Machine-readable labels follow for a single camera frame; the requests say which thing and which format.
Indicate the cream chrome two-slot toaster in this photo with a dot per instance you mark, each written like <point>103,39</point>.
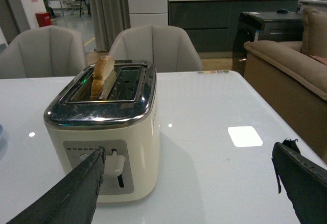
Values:
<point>122,119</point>

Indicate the black computer mouse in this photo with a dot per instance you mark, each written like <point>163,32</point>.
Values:
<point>282,11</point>

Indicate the coloured dot sticker strip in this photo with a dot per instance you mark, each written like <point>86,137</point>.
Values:
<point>213,72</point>

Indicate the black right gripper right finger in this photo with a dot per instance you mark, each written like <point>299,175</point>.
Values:
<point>303,180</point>

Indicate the toasted bread slice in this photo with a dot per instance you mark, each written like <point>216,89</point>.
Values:
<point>104,76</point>

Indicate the grey chair left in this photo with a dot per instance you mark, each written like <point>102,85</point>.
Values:
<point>50,51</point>

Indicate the white drawer cabinet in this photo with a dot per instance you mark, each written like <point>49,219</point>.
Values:
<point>145,12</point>

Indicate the grey chair right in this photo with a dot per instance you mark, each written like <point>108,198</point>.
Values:
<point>168,47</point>

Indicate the dark grey counter cabinet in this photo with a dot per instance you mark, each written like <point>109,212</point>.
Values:
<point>212,24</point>

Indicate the background desk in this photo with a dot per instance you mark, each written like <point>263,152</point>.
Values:
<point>82,3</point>

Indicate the beige sofa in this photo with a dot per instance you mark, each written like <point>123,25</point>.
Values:
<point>291,77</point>

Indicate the red bin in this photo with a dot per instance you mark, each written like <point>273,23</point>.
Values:
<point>43,19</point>

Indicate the grey chair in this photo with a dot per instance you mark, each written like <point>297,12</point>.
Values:
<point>50,51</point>
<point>168,47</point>

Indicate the grey curtain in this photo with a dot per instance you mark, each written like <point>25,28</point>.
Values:
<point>110,17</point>

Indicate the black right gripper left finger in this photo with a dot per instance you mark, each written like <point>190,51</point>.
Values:
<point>73,199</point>

